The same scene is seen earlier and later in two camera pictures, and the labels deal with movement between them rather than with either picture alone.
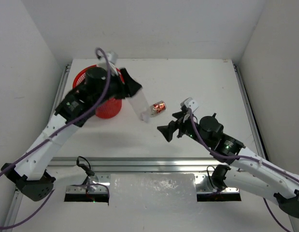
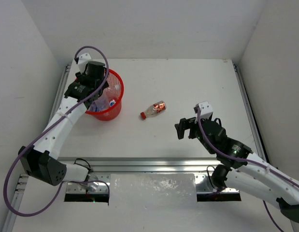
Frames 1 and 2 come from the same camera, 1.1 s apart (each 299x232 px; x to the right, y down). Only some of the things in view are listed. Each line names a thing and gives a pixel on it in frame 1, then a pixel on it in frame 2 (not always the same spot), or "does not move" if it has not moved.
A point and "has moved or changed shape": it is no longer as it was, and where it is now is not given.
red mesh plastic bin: x=108 y=108 does not move
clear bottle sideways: x=141 y=105 has moved or changed shape
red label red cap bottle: x=157 y=108 does not move
